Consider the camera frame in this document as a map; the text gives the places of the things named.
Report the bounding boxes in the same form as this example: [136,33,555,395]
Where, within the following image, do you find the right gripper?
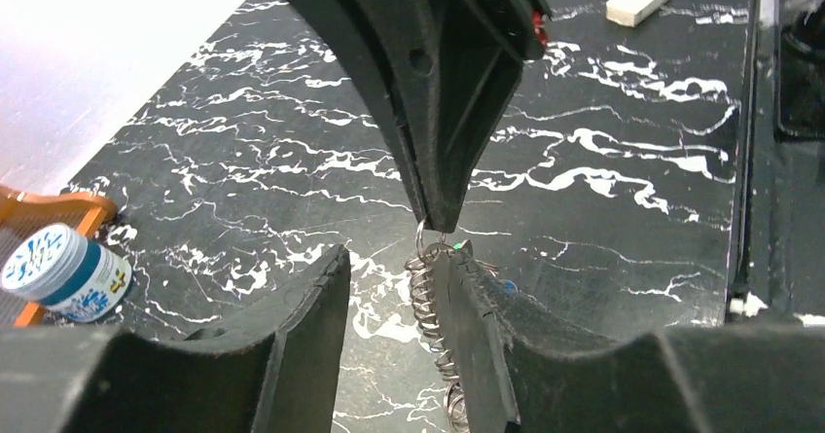
[287,0,552,233]

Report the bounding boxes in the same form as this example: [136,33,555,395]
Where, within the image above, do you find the small blue patterned tin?
[1,223,132,323]

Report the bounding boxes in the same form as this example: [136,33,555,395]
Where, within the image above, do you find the orange wooden shelf rack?
[1,187,132,327]

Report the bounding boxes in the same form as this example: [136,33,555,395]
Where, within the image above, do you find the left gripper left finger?
[1,245,351,432]

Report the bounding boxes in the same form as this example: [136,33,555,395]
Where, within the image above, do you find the red handled keyring with keys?
[405,219,507,432]

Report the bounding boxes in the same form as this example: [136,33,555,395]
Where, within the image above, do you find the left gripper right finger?
[430,243,824,432]

